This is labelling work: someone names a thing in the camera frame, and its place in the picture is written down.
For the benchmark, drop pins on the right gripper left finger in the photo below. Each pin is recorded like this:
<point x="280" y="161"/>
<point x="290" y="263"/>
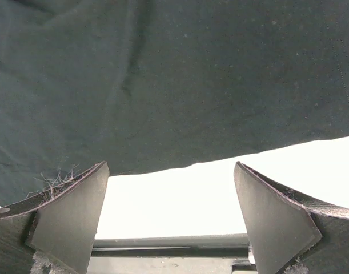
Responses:
<point x="54" y="231"/>

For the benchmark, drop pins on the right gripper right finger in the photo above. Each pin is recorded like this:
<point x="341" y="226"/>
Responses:
<point x="289" y="231"/>

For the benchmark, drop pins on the black t shirt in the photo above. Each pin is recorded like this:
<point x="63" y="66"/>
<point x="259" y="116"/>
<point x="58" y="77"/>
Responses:
<point x="152" y="85"/>

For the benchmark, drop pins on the aluminium front rail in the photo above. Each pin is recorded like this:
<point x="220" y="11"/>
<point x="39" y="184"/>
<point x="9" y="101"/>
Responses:
<point x="182" y="254"/>

